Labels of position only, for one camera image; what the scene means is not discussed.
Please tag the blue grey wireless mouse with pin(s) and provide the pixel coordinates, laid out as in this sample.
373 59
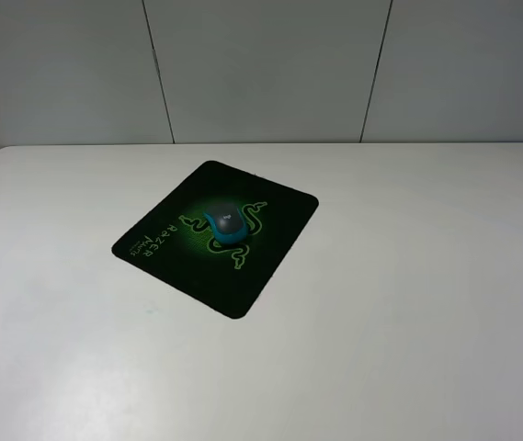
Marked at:
227 223

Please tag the black green Razer mouse pad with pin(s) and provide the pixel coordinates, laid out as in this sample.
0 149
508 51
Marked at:
174 243

